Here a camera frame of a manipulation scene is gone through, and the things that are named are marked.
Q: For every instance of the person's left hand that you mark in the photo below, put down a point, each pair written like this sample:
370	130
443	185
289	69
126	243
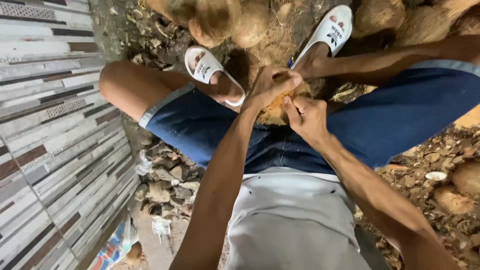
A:
268	84

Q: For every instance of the person's right hand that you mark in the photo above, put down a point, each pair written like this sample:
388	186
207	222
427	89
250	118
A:
311	120

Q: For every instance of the person's left fingers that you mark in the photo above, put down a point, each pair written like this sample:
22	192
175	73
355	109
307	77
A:
287	79

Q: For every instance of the husked brown coconut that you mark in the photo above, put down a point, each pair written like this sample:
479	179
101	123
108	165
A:
275	111

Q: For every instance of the small blue object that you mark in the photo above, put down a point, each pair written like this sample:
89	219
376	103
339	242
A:
290	62

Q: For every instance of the white slide sandal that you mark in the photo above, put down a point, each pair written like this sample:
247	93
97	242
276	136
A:
332	32
202	67

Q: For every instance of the person's right leg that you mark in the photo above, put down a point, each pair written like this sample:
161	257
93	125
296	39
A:
375	62

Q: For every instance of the person's leg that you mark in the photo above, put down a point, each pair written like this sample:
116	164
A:
375	62
131	84

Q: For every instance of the large fibrous brown coconut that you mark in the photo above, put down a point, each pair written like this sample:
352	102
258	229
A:
202	17

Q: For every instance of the blue denim shorts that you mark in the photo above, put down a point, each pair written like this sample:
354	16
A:
393	120

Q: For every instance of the white t-shirt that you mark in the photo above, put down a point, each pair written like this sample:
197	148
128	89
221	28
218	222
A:
288	225

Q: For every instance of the person's left leg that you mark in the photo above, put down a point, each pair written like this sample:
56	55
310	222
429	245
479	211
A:
131	84

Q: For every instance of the heap of coconut husk chunks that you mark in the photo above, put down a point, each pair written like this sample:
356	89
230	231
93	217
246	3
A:
168	183

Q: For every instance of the clear plastic bag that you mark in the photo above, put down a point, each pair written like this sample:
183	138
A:
143	165

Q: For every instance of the white coconut shell piece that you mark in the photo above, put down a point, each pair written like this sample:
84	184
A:
436	176

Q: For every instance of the crumpled white plastic wrapper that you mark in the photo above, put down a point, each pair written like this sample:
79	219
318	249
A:
161	226

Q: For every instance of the heap of husk scraps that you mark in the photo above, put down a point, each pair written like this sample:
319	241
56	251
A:
420	232

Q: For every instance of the small brown coconut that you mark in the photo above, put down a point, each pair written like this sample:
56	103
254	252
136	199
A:
134	254

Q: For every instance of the colourful woven sack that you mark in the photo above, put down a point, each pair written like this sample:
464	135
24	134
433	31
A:
112	251

